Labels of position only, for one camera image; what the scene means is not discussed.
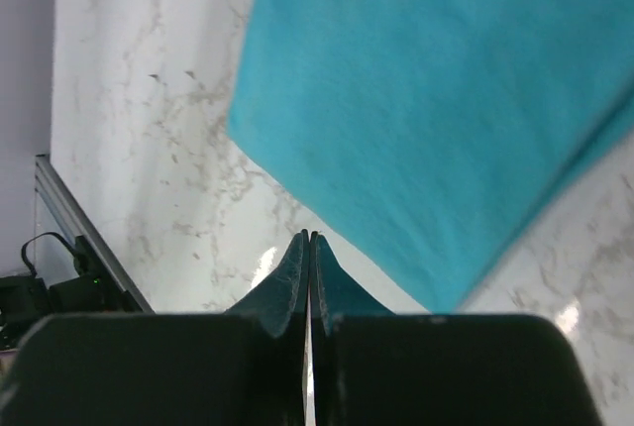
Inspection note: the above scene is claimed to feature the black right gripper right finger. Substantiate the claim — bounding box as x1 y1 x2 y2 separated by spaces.
309 232 393 425

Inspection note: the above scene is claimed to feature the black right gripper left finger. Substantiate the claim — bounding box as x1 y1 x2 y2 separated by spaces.
225 230 310 425

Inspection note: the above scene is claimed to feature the turquoise t shirt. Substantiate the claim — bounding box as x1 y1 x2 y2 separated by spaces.
228 0 633 312

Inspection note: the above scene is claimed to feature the black power adapter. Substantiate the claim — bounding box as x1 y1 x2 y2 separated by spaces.
1 232 107 351

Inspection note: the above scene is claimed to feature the aluminium table edge rail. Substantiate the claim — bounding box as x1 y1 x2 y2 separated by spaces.
35 155 154 314

